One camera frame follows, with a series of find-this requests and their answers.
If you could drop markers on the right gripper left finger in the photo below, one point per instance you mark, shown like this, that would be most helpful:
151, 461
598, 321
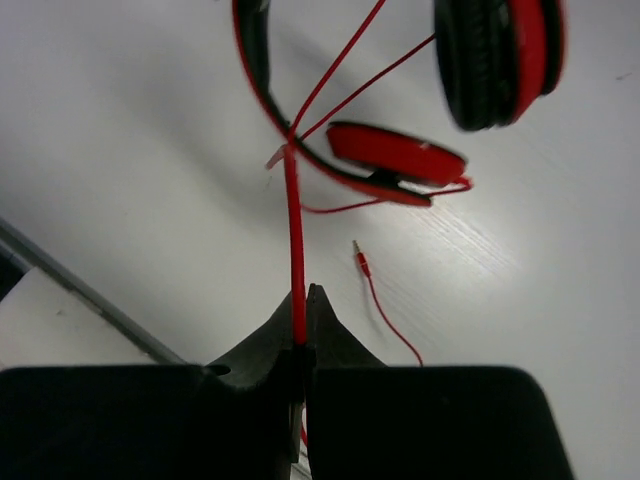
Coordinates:
238, 417

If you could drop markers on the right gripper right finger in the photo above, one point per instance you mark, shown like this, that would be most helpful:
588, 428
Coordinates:
368, 420

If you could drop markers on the red black headphones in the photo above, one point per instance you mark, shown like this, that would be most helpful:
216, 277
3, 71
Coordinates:
379, 96

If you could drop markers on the aluminium rail at front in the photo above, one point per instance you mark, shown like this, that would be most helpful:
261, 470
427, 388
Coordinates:
33, 255

